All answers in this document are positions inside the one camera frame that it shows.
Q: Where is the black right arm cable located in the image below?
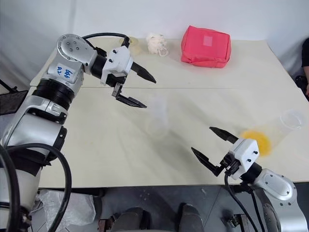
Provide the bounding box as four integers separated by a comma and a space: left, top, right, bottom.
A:
224, 169, 266, 232

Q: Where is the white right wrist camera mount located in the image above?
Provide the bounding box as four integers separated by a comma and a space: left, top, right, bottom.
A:
228, 138, 260, 181

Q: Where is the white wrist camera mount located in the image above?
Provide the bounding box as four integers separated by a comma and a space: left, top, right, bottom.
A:
228, 138, 260, 181
100, 46, 134, 87

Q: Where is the crumpled clear plastic bag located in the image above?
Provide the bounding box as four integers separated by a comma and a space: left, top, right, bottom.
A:
35, 189, 96, 231

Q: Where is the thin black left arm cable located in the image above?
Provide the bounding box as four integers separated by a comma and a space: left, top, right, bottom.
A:
82, 32, 131, 53

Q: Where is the black mesh tray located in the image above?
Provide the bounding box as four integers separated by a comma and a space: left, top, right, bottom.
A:
0, 79, 30, 117

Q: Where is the red fabric pouch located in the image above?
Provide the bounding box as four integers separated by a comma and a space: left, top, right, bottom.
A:
180, 25, 231, 69

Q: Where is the dark rounded shape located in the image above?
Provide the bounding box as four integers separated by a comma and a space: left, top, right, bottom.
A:
113, 206, 152, 232
178, 203, 204, 232

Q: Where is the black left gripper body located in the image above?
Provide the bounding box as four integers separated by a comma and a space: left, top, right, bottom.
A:
105, 73, 127, 88

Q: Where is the white mesh bath sponge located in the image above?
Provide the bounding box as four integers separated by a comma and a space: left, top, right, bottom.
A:
146, 32, 169, 58

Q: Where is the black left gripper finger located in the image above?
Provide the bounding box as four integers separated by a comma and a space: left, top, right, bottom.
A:
111, 82, 148, 109
131, 62, 157, 85

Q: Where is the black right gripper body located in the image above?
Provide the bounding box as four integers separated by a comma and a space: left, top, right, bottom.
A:
220, 154, 241, 175

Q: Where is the person in black clothing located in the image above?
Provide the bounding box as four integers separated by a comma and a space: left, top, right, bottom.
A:
295, 37, 309, 100

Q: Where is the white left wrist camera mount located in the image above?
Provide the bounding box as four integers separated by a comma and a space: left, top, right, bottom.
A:
100, 46, 134, 87

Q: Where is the clear cup with orange liquid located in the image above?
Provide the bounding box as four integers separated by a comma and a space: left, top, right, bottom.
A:
240, 109, 306, 159

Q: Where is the thick black cable loop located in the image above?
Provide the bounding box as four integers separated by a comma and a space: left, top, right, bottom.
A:
0, 143, 72, 232

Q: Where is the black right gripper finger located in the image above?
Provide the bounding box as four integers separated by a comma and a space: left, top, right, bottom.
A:
209, 126, 240, 144
191, 147, 226, 177

